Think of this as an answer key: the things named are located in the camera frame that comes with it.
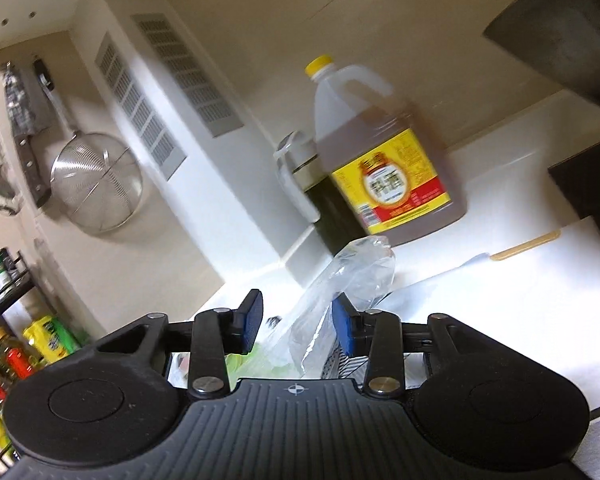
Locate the black wire rack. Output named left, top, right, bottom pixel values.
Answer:
left=0, top=252, right=36, bottom=461

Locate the grey vent grille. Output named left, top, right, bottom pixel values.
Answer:
left=95, top=32, right=188, bottom=181
left=131, top=12, right=246, bottom=137

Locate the checked hanging cloth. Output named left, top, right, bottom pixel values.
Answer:
left=2, top=62, right=51, bottom=136

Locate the black wok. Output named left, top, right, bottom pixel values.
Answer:
left=482, top=0, right=600, bottom=111

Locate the row of condiment bottles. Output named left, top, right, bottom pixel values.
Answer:
left=0, top=247, right=46, bottom=461

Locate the yellow green seasoning packet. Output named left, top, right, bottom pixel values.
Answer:
left=22, top=315, right=81, bottom=366

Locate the dark oil dispenser bottle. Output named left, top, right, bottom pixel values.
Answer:
left=273, top=131, right=368, bottom=256

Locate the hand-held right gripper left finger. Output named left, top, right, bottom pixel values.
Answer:
left=94, top=288, right=265, bottom=400

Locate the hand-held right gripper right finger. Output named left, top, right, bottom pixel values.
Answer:
left=331, top=292, right=486, bottom=397

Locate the metal mesh strainer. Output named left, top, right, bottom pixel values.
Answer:
left=32, top=57, right=145, bottom=235

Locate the clear plastic zip bag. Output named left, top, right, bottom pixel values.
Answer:
left=275, top=235, right=397, bottom=378

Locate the kitchen knife dark handle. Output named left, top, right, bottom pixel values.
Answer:
left=10, top=110, right=53, bottom=209

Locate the black stove top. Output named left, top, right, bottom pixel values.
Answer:
left=547, top=145, right=600, bottom=261

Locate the cooking wine jug yellow label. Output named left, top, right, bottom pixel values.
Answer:
left=305, top=55, right=468, bottom=248

